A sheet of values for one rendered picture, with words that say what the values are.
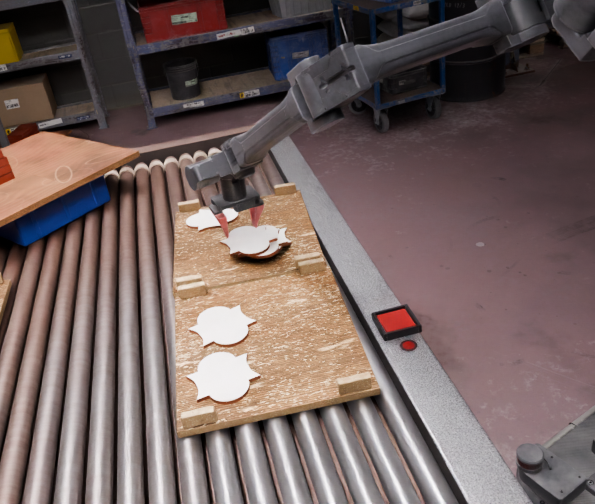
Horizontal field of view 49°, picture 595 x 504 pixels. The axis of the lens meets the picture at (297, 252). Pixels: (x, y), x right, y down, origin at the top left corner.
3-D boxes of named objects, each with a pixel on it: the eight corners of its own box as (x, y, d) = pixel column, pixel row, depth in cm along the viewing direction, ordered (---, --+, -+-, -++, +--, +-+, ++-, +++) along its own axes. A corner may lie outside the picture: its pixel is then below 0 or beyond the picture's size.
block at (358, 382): (370, 382, 112) (369, 370, 111) (373, 389, 110) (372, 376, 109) (337, 389, 111) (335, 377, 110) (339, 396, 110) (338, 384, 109)
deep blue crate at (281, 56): (321, 60, 590) (317, 18, 571) (332, 72, 556) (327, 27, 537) (268, 70, 586) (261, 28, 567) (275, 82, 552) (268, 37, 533)
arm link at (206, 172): (258, 170, 139) (242, 133, 139) (211, 188, 134) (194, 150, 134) (239, 183, 150) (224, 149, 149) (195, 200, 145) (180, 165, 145)
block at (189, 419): (217, 415, 110) (214, 403, 109) (218, 422, 108) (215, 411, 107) (182, 422, 109) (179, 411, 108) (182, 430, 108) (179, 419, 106)
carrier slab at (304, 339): (330, 271, 146) (329, 265, 146) (380, 394, 111) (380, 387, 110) (176, 302, 144) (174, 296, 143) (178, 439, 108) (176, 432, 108)
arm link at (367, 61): (347, 105, 95) (320, 41, 94) (312, 131, 107) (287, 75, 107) (560, 26, 111) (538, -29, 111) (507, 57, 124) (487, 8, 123)
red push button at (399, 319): (405, 313, 131) (404, 307, 130) (416, 330, 125) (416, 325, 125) (376, 320, 130) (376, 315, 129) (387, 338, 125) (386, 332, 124)
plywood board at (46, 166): (44, 135, 223) (43, 130, 222) (140, 156, 195) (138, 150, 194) (-99, 197, 191) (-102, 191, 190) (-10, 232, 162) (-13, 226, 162)
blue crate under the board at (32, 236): (54, 183, 212) (44, 154, 207) (114, 200, 195) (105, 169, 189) (-34, 225, 192) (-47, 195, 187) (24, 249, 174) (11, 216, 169)
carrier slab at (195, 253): (300, 194, 182) (299, 189, 181) (327, 270, 147) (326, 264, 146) (176, 216, 180) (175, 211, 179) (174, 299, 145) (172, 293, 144)
